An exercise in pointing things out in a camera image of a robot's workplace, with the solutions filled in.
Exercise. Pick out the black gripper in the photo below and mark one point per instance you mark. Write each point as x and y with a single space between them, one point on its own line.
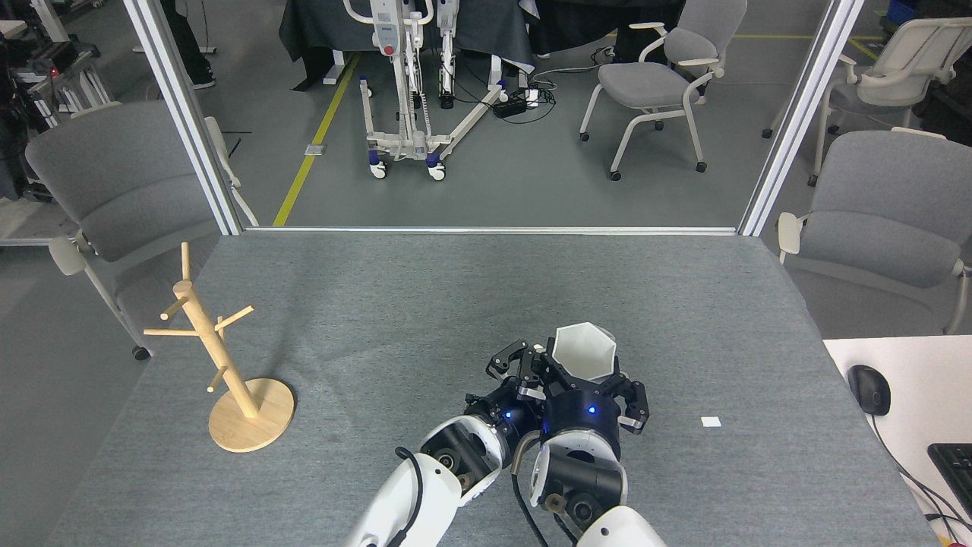
581 414
512 414

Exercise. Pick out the white wheeled stand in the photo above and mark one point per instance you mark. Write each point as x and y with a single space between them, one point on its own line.
387 38

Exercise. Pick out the white desk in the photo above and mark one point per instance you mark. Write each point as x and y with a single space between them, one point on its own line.
923 380

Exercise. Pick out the black power strip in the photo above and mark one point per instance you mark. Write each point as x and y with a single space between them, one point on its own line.
510 105

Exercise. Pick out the white mesh-back chair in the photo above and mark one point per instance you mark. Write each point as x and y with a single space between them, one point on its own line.
904 57

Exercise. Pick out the metal equipment rack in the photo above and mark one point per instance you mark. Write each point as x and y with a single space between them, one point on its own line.
53 83

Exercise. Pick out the grey chair with white frame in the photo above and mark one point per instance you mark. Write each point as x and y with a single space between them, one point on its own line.
888 205

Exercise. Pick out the silver floor plate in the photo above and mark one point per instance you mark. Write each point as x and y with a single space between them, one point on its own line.
315 150

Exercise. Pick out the grey chair on castors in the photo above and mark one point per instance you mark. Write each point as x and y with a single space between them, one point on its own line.
645 83

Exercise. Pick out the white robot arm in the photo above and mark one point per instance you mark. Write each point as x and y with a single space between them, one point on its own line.
585 486
425 494

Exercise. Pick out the silver post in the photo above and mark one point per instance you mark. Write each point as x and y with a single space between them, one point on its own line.
797 121
186 114

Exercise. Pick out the wooden cup rack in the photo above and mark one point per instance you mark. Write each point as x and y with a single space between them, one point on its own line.
250 425

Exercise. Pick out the black keyboard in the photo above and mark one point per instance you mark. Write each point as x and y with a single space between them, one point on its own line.
957 471

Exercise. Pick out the person's legs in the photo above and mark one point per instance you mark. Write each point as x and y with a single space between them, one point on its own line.
190 45

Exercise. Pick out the silver table edge rail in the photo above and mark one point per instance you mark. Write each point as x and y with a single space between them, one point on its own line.
493 230

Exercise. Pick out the white hexagonal cup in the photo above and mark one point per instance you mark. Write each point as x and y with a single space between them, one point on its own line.
585 349

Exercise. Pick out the dark cloth-covered table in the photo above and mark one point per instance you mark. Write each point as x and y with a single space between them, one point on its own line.
319 26

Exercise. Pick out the black computer mouse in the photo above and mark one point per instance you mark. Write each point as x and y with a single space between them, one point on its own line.
869 389

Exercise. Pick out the grey chair with beige armrest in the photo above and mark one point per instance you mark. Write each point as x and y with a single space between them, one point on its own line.
121 182

